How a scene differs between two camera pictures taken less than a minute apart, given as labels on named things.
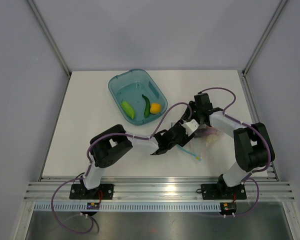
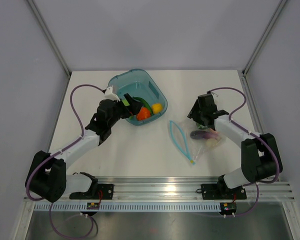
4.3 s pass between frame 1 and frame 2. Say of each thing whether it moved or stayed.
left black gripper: moved
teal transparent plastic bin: stayed
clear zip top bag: moved
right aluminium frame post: stayed
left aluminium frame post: stayed
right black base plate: stayed
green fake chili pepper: moved
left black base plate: stayed
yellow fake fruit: stayed
